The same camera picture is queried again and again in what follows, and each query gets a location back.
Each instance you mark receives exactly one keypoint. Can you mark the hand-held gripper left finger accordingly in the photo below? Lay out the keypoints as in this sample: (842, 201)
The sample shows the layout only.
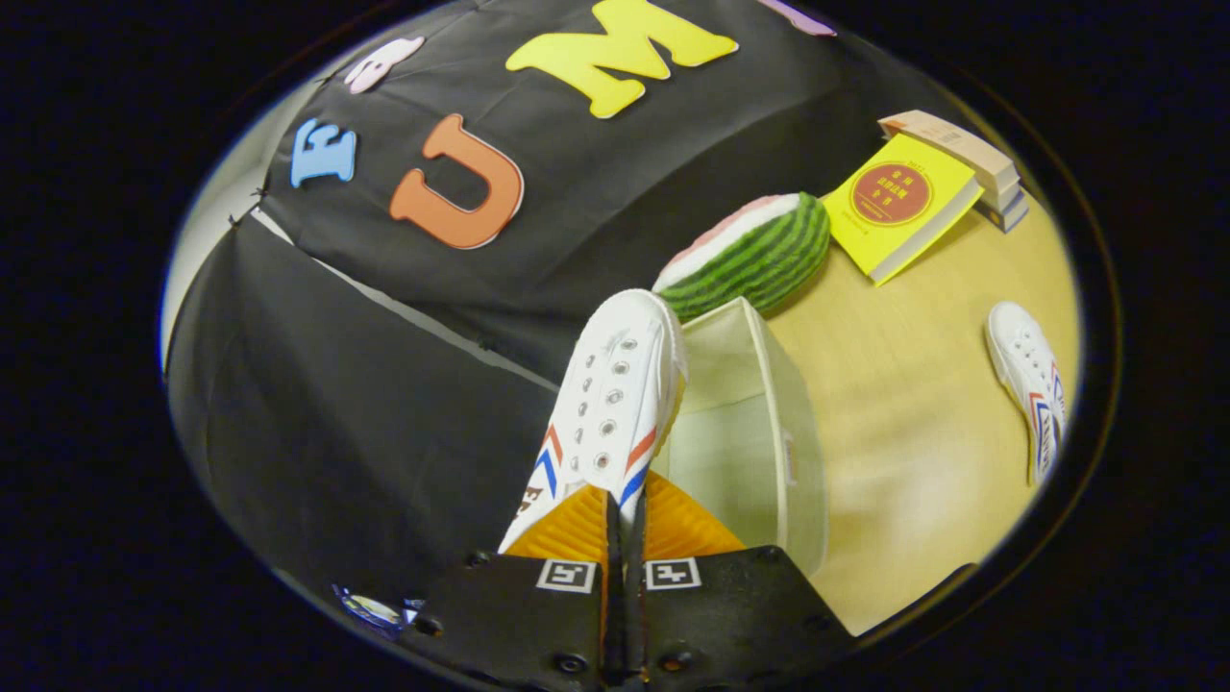
(519, 620)

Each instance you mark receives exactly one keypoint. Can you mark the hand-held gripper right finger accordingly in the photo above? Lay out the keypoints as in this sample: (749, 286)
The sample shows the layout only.
(740, 615)

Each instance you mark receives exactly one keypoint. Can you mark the beige fabric storage box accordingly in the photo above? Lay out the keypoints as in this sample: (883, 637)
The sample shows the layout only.
(740, 452)

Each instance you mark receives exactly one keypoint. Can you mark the white canvas shoe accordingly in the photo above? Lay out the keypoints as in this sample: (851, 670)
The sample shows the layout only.
(615, 394)
(1030, 375)

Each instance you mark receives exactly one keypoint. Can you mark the blue printed packet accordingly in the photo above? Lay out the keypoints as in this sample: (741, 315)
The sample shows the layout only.
(380, 608)

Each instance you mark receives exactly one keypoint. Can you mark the black backdrop cloth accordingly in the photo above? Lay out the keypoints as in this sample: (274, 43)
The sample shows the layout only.
(384, 404)

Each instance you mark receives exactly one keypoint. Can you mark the watermelon slice plush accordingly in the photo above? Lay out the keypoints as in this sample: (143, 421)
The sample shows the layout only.
(759, 259)

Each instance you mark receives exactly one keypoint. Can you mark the yellow book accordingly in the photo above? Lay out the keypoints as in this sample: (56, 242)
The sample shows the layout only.
(898, 202)

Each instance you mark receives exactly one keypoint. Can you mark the blue-grey book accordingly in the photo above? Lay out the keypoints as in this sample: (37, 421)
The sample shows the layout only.
(1009, 216)

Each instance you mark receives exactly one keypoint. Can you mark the thin white book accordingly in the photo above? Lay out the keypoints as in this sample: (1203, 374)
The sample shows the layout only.
(1004, 197)

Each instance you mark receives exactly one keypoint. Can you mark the thick tan book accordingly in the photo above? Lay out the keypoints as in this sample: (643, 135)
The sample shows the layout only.
(951, 144)

